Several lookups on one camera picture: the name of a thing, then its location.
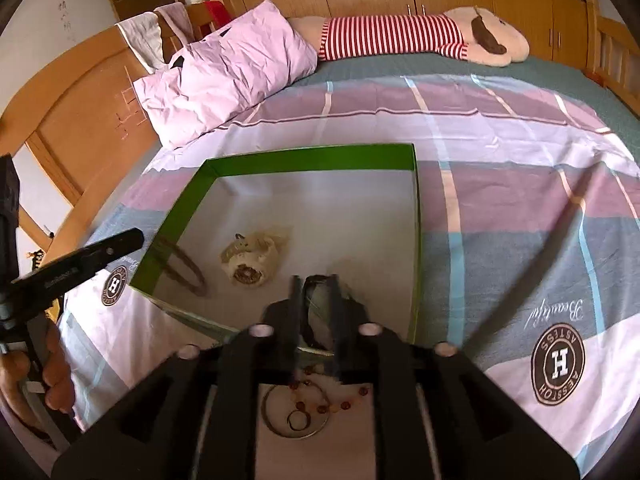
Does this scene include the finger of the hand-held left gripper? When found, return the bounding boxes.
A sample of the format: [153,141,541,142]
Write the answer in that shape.
[10,227,147,293]

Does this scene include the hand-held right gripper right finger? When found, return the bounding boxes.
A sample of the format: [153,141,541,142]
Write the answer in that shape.
[327,274,593,480]

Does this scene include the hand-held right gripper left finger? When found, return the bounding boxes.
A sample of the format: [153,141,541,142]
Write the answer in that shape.
[50,275,306,480]

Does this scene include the red bead bracelet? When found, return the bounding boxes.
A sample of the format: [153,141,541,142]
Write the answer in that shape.
[288,366,372,414]

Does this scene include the green cardboard box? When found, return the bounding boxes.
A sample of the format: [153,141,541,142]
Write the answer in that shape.
[127,143,425,358]

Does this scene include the silver bangle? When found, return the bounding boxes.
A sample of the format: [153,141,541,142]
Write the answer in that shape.
[261,382,332,442]

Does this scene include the person's left hand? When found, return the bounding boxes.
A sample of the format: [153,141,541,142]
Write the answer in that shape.
[0,317,77,436]

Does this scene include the white wrist watch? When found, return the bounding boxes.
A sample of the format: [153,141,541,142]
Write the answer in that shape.
[219,230,291,288]

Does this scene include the wooden headboard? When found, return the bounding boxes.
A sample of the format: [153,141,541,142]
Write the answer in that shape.
[0,25,171,273]

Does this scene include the plaid bedsheet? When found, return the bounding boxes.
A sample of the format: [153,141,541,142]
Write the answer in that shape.
[50,72,640,480]

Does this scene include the white garment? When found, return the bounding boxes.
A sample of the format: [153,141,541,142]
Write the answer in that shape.
[117,11,166,73]

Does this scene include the pink pillow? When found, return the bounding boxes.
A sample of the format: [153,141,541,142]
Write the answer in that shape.
[132,0,319,150]

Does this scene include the pink garment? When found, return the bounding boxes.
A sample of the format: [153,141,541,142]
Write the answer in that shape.
[155,2,193,47]

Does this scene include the red cloth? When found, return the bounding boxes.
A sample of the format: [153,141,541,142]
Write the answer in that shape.
[202,1,229,36]

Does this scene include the plush toy with striped shirt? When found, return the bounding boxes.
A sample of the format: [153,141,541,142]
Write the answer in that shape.
[287,6,531,67]

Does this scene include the teal bedspread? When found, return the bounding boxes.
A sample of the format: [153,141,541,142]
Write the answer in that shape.
[280,52,640,131]

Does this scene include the wooden footboard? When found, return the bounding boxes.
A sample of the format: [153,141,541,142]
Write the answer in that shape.
[582,0,640,106]

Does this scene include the brown stone bead bracelet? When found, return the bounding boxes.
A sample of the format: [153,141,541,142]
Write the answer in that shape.
[152,239,212,298]

